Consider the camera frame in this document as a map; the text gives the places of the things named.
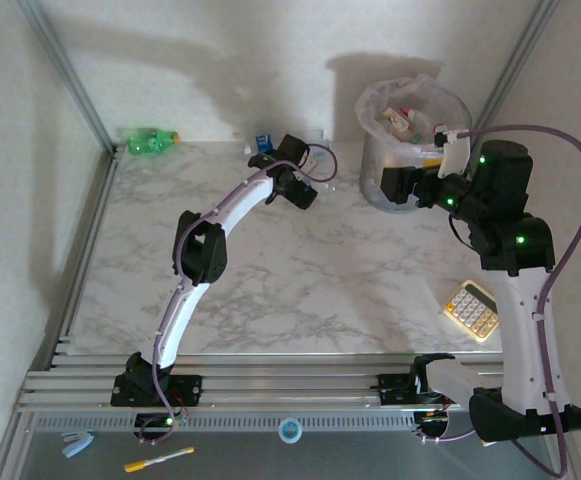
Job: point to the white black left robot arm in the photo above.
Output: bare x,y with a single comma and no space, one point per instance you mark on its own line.
242,200

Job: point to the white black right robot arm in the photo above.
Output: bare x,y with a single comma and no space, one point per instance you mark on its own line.
530,340

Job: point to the grey translucent waste bin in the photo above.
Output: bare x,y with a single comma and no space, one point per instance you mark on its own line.
370,170

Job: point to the clear plastic bin liner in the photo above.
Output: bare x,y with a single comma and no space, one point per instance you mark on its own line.
370,102

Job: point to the yellow calculator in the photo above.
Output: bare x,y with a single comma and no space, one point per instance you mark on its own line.
470,310

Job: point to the green plastic bottle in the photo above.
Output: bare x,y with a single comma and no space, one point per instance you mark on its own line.
147,142

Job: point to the slotted metal strip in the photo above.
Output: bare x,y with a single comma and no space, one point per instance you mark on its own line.
230,422

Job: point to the yellow pen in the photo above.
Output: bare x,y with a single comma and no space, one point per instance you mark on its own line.
160,458

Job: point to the aluminium frame post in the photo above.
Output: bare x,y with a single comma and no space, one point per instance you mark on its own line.
65,65
515,65

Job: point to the aluminium table side rail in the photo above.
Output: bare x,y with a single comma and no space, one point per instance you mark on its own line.
90,240

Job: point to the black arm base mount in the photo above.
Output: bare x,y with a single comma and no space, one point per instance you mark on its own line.
395,390
190,390

